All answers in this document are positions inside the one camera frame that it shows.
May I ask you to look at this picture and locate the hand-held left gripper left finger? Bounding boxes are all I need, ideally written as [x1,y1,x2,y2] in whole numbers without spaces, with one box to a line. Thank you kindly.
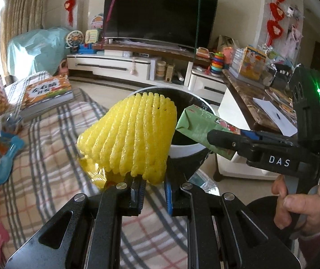
[5,175,147,269]

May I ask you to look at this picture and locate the light blue plastic packet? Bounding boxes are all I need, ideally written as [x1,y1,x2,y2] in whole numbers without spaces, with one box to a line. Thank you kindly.
[0,137,26,185]

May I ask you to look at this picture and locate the white bin with black liner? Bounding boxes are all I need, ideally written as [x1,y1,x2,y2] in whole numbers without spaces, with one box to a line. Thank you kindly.
[123,86,220,160]

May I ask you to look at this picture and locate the black flat television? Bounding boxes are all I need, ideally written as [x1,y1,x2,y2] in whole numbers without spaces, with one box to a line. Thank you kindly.
[103,0,219,49]

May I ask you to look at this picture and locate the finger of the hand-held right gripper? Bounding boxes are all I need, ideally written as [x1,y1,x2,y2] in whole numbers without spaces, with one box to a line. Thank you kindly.
[207,130,261,157]
[241,129,298,147]

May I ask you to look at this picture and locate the round colourful toy sign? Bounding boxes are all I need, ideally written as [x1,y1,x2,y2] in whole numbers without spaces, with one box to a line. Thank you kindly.
[91,14,104,30]

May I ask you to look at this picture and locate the round wooden boxes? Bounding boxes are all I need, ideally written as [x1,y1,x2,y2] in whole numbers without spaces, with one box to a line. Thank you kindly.
[156,61,166,80]

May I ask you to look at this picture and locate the clear plastic wrapper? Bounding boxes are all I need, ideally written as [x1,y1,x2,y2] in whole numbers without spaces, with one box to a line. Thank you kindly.
[0,112,24,135]

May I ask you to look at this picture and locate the white paper sheet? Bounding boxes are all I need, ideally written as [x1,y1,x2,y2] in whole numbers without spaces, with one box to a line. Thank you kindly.
[253,98,299,136]

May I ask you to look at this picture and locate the person's right hand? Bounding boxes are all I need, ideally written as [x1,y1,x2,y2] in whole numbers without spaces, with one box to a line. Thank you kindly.
[272,174,320,237]

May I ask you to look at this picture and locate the ferris wheel toy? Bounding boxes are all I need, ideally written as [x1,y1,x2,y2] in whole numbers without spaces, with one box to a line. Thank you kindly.
[65,29,85,54]

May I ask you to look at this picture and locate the stacking ring toy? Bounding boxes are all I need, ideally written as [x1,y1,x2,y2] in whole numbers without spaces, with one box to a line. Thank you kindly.
[209,52,225,77]

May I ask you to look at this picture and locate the colourful printed box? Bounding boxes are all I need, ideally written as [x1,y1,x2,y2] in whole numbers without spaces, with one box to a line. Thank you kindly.
[238,46,267,80]

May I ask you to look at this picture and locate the orange cover book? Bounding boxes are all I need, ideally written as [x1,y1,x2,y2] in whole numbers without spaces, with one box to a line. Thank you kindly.
[20,75,74,118]

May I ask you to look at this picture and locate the green snack packet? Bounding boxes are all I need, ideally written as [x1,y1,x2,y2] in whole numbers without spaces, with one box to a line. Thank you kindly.
[176,104,242,160]

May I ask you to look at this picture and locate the marble top sideboard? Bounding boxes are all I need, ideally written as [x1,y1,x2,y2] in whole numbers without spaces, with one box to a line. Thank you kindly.
[215,69,299,180]

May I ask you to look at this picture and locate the grey checked notebook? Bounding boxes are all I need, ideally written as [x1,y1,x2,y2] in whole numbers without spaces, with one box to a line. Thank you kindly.
[4,71,52,104]

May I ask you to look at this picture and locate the light blue plastic cover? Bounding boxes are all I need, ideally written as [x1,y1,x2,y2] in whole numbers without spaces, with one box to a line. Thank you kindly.
[7,27,72,76]

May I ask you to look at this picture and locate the red heart wall garland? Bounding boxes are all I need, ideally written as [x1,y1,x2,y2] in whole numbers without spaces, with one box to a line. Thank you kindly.
[269,0,287,45]

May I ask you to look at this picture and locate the red hanging knot ornament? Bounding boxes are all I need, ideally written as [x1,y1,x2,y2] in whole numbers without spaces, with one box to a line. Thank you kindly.
[64,0,78,26]

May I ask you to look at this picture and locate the yellow foam fruit net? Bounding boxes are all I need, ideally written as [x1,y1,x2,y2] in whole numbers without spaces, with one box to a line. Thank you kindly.
[76,92,177,191]

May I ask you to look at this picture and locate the blue toy blocks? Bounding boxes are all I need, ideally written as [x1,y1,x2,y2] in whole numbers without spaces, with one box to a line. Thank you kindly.
[78,43,96,54]

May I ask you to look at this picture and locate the beige curtain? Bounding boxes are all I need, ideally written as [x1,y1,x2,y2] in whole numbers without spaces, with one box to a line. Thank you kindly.
[0,0,51,79]

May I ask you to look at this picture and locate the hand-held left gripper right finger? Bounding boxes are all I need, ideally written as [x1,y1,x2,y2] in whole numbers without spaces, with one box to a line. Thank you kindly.
[164,181,302,269]

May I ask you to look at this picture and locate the white television stand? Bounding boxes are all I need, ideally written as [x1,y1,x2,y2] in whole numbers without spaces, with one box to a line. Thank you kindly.
[66,43,228,104]

